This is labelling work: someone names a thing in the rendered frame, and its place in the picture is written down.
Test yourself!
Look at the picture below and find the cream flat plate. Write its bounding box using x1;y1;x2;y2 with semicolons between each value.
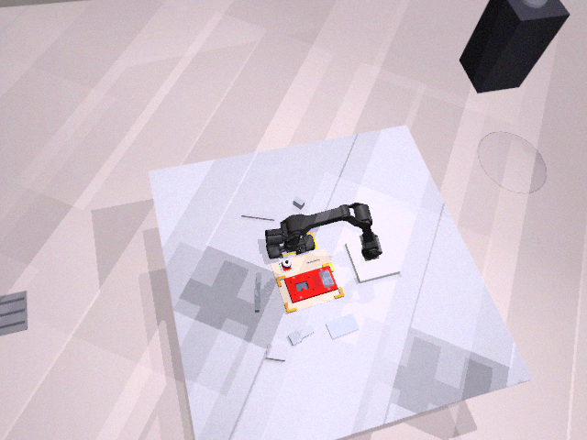
271;249;344;314

